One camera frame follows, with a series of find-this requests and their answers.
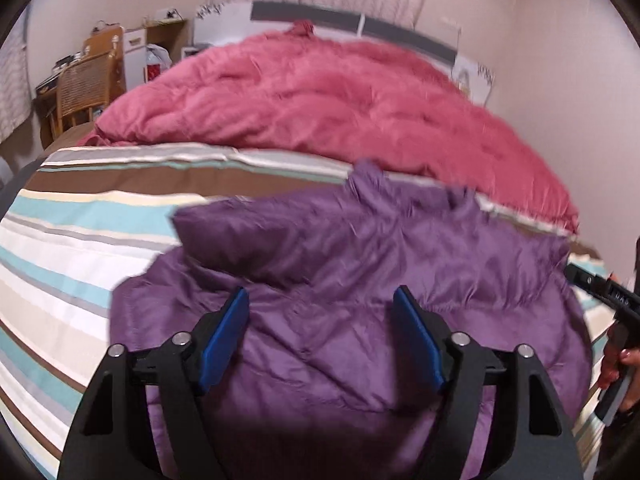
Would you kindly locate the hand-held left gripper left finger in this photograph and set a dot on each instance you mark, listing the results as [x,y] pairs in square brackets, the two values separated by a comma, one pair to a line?
[222,340]

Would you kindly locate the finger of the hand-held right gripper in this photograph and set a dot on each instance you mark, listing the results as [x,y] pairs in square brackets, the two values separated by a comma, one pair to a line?
[600,287]

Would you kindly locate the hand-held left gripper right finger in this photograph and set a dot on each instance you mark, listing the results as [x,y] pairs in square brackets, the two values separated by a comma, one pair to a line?
[420,340]

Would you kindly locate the purple down jacket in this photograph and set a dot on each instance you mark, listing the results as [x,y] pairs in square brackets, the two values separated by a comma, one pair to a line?
[325,270]

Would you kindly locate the person's right forearm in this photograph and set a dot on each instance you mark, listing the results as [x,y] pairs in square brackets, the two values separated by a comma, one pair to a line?
[625,452]

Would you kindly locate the person's right hand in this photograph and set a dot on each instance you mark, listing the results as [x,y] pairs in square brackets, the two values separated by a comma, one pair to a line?
[611,365]

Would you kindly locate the striped bed sheet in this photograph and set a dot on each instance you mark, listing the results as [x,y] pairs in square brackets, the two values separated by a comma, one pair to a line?
[75,240]

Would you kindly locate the red quilted comforter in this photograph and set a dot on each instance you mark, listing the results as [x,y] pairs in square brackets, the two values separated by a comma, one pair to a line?
[325,105]

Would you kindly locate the dark grey mattress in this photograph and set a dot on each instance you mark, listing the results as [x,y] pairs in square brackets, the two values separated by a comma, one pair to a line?
[15,185]

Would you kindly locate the white plastic bag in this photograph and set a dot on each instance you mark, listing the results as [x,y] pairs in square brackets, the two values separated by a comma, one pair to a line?
[157,62]

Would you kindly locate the white bedside table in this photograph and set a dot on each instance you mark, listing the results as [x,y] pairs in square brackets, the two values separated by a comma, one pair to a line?
[192,52]

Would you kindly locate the wicker back chair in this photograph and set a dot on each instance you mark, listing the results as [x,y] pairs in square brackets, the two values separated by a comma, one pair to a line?
[85,80]

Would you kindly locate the dark wooden desk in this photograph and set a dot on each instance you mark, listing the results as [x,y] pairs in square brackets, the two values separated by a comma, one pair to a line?
[45,94]

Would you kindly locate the white printed side curtain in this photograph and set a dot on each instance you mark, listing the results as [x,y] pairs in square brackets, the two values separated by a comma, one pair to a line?
[12,85]

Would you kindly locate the white grey bed headboard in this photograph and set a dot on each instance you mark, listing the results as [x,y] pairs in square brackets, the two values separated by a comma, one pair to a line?
[300,12]

